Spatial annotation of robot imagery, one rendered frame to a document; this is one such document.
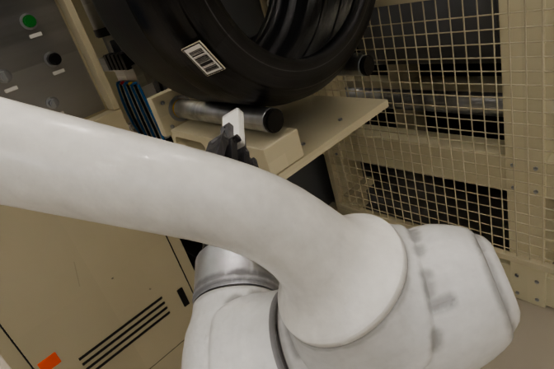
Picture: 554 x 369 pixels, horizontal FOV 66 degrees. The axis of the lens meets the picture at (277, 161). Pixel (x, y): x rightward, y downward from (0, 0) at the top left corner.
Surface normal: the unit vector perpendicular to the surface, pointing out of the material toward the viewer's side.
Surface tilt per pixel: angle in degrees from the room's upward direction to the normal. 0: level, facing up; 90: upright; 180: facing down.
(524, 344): 0
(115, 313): 90
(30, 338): 90
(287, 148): 90
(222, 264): 22
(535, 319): 0
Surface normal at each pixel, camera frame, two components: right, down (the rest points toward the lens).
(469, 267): 0.01, -0.56
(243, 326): -0.53, -0.64
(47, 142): 0.25, -0.38
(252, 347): -0.52, -0.44
